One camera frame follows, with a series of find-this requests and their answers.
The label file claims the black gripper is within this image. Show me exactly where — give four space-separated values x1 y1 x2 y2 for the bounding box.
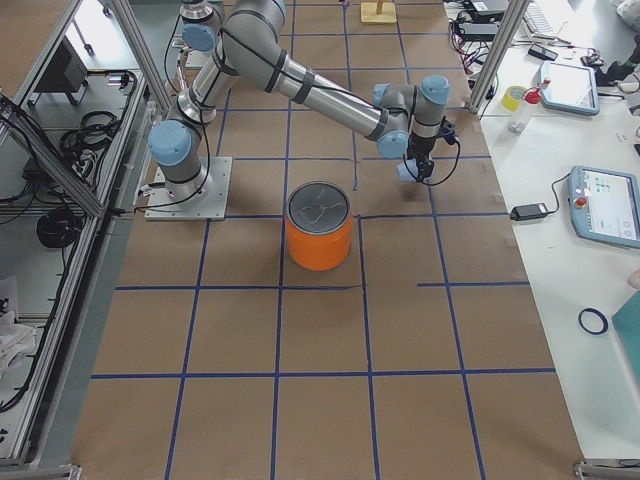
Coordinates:
407 133 436 183

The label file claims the light blue plastic cup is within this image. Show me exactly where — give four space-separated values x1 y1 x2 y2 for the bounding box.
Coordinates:
396 159 416 183

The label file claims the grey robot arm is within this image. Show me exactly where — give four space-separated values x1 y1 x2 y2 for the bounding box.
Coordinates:
148 1 456 205

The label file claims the black power adapter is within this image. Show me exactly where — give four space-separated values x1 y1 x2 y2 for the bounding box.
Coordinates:
509 203 549 222

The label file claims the orange can with grey lid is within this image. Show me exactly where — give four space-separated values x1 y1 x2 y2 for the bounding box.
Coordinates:
285 181 353 271

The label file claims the yellow tape roll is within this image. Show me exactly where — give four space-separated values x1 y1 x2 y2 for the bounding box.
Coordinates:
501 85 527 112

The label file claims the teach pendant far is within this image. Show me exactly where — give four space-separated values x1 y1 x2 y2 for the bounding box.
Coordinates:
538 61 600 116

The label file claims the teach pendant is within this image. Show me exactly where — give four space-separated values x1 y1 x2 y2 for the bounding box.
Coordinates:
538 61 600 116
568 166 639 249

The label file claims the wooden mug stand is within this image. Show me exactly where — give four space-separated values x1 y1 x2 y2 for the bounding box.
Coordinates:
360 0 397 24

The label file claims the teach pendant near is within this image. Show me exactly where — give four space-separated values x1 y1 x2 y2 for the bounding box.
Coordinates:
568 166 639 249

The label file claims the teal board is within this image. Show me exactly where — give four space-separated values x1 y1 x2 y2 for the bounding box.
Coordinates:
613 291 640 382

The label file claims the aluminium frame post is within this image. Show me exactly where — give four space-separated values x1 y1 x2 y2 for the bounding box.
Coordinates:
467 0 528 114

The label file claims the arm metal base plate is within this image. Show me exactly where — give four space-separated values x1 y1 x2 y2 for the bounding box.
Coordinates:
144 156 233 221

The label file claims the blue tape ring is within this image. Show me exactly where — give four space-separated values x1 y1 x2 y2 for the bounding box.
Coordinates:
578 308 609 336

